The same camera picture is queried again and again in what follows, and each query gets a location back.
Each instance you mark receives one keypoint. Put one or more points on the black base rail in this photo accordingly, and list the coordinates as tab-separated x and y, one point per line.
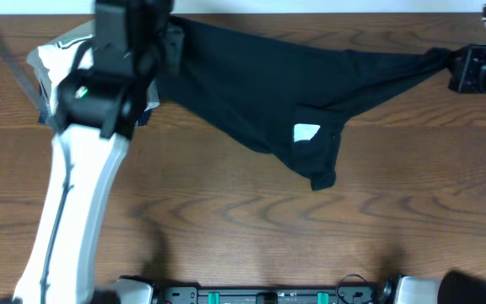
351	289

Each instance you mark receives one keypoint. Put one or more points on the white folded shirt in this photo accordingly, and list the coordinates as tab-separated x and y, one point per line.
57	58

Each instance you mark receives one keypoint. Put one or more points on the olive grey folded garment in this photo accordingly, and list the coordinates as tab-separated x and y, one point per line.
34	61

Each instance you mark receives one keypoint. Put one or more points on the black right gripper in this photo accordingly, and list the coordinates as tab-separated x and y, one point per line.
467	78

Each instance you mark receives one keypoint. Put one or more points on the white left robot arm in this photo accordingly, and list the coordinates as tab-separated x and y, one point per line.
94	111

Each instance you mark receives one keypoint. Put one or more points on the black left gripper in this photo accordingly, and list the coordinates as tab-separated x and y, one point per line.
170	40

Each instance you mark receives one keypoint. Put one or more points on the black t-shirt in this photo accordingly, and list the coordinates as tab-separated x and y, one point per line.
288	100

